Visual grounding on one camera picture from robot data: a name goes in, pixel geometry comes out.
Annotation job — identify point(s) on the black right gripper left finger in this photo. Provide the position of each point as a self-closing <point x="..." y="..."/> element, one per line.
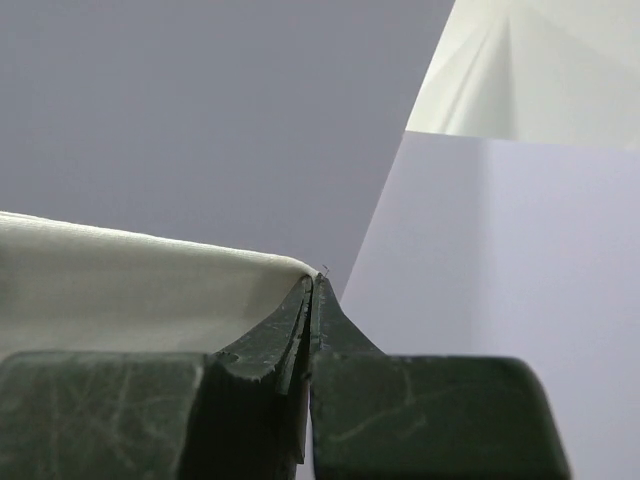
<point x="238" y="413"/>

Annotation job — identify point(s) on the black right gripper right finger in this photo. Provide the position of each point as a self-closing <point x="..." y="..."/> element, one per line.
<point x="380" y="416"/>

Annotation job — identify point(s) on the white t shirt red print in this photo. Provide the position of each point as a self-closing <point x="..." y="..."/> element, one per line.
<point x="67" y="286"/>

